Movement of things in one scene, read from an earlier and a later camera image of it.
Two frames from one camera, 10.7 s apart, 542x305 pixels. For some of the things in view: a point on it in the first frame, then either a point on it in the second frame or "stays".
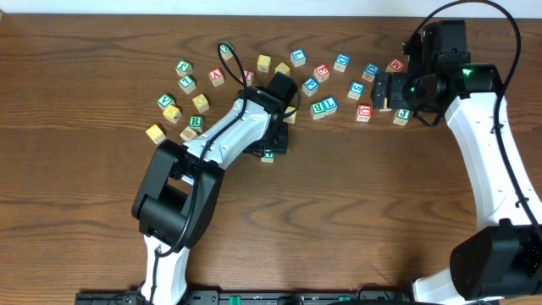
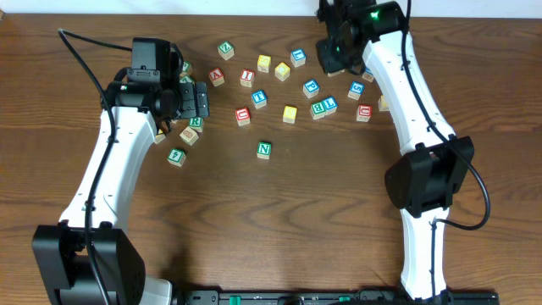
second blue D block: x=370 y=72 stays
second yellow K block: x=385 y=108 stays
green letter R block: x=196 y=122 stays
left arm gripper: x=271 y=144 to x=193 y=98
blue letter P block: x=310 y=86 stays
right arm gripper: x=382 y=91 to x=329 y=58
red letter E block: x=322 y=72 to x=330 y=74
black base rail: x=253 y=296 stays
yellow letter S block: x=291 y=118 stays
